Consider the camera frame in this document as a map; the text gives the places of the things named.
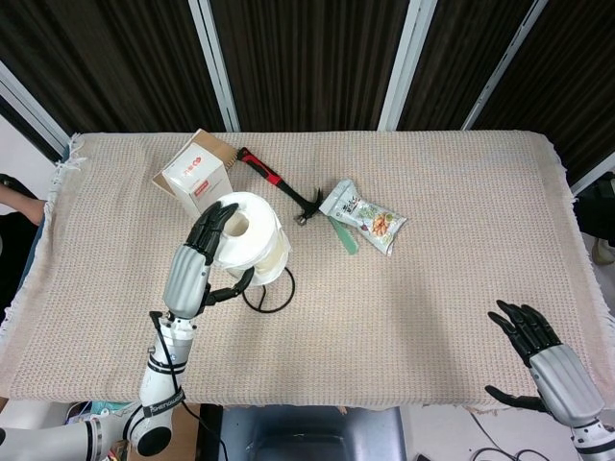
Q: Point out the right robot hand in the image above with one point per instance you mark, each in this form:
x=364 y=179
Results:
x=559 y=379

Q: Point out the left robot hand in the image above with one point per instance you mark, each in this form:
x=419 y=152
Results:
x=199 y=269

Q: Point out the white paper roll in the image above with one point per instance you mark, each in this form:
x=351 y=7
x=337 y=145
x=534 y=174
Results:
x=252 y=235

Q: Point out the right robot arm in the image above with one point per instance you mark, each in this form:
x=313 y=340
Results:
x=593 y=442

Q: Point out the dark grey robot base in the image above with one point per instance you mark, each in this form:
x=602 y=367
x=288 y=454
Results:
x=312 y=434

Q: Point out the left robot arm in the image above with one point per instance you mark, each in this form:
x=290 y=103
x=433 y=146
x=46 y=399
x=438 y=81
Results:
x=144 y=398

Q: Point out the red black claw hammer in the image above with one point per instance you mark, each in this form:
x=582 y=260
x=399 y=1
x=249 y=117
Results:
x=276 y=185

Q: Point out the white cardboard box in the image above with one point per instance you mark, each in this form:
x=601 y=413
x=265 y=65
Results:
x=216 y=149

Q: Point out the green plastic comb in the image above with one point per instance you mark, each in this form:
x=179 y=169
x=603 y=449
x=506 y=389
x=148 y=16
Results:
x=346 y=237

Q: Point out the snack bag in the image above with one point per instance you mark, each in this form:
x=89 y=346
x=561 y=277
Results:
x=365 y=216

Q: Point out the clutter of small packages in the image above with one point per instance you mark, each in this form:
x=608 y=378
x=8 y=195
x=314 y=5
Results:
x=91 y=408

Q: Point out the person in black clothes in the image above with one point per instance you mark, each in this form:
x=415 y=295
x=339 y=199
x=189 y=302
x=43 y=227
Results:
x=17 y=235

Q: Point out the beige woven tablecloth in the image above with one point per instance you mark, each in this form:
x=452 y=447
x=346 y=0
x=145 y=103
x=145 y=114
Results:
x=384 y=307

